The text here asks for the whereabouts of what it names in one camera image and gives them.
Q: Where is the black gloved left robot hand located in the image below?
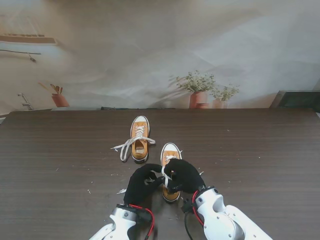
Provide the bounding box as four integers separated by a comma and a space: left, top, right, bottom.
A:
123, 163, 166, 206

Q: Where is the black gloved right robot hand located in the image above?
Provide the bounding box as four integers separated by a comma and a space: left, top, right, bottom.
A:
163, 158, 207, 195

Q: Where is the yellow canvas sneaker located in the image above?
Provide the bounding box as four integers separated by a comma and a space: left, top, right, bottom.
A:
130, 115, 151, 165
160, 142, 183, 204

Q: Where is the black right wrist box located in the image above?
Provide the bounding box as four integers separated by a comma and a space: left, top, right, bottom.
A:
181, 198, 195, 215

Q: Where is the black wrist box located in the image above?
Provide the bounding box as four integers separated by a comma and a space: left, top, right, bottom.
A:
138, 209, 154, 223
181, 198, 195, 215

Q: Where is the black left wrist box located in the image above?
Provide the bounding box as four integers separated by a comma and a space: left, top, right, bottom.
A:
138, 209, 154, 223

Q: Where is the printed kitchen backdrop cloth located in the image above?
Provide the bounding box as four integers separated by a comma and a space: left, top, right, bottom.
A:
0, 0, 320, 112

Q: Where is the red right wrist cable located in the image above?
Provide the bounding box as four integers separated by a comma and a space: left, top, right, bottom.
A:
191, 190, 205, 225

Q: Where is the red wrist cable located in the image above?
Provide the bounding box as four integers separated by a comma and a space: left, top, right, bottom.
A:
191, 190, 205, 225
128, 204, 156, 237

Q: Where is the red left wrist cable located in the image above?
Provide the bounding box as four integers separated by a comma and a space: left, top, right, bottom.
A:
128, 204, 156, 237

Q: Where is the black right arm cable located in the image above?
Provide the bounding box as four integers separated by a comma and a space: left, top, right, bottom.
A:
184, 212, 196, 240

